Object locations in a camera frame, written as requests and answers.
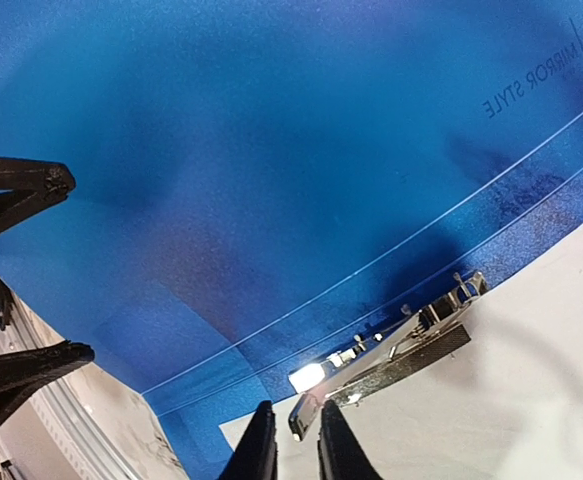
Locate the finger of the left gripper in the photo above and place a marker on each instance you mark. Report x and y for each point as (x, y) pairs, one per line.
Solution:
(28, 187)
(23, 373)

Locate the white paper sheet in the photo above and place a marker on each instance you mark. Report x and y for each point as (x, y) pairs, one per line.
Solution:
(509, 404)

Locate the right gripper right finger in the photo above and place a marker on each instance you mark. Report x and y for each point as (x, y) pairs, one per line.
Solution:
(340, 454)

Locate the aluminium front rail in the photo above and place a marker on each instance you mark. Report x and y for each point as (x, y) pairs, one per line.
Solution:
(52, 436)

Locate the metal folder clip mechanism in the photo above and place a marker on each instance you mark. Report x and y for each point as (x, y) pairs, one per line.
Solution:
(372, 363)

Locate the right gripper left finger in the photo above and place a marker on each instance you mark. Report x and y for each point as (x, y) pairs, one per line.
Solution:
(255, 457)

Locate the blue file folder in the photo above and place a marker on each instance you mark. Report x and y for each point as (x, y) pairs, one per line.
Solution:
(257, 180)

